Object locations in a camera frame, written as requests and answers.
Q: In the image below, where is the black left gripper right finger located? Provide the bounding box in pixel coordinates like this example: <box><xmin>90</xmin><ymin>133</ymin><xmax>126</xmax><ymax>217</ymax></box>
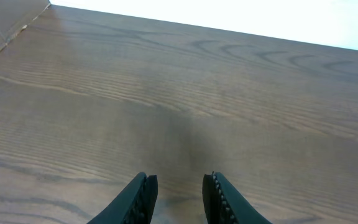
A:
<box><xmin>202</xmin><ymin>172</ymin><xmax>271</xmax><ymax>224</ymax></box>

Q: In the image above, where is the left brown cardboard panel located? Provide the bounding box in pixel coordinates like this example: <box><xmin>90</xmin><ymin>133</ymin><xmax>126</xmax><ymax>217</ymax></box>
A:
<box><xmin>0</xmin><ymin>0</ymin><xmax>50</xmax><ymax>51</ymax></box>

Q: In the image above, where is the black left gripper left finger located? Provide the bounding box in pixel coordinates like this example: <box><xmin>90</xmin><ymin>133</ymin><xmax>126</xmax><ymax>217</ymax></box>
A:
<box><xmin>88</xmin><ymin>172</ymin><xmax>158</xmax><ymax>224</ymax></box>

